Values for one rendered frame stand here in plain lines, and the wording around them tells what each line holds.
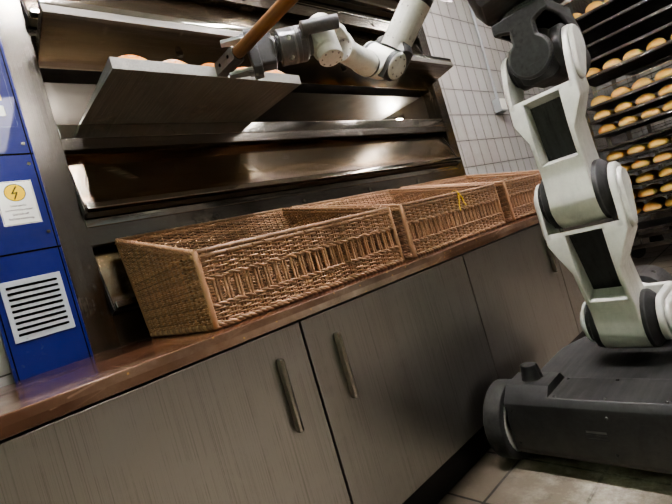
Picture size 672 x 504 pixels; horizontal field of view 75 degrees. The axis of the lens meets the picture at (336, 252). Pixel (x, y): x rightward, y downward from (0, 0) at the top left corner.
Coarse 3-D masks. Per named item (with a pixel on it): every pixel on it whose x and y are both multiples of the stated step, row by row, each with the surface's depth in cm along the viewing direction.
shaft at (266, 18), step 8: (280, 0) 91; (288, 0) 90; (296, 0) 90; (272, 8) 94; (280, 8) 92; (288, 8) 92; (264, 16) 96; (272, 16) 94; (280, 16) 94; (256, 24) 98; (264, 24) 97; (272, 24) 97; (248, 32) 101; (256, 32) 99; (264, 32) 99; (240, 40) 104; (248, 40) 102; (256, 40) 101; (240, 48) 104; (248, 48) 104; (240, 56) 106
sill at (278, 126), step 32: (64, 128) 114; (96, 128) 119; (128, 128) 125; (160, 128) 131; (192, 128) 138; (224, 128) 145; (256, 128) 154; (288, 128) 163; (320, 128) 173; (352, 128) 185
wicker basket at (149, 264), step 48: (144, 240) 118; (192, 240) 126; (240, 240) 85; (288, 240) 93; (336, 240) 101; (384, 240) 111; (144, 288) 105; (192, 288) 84; (240, 288) 84; (288, 288) 90
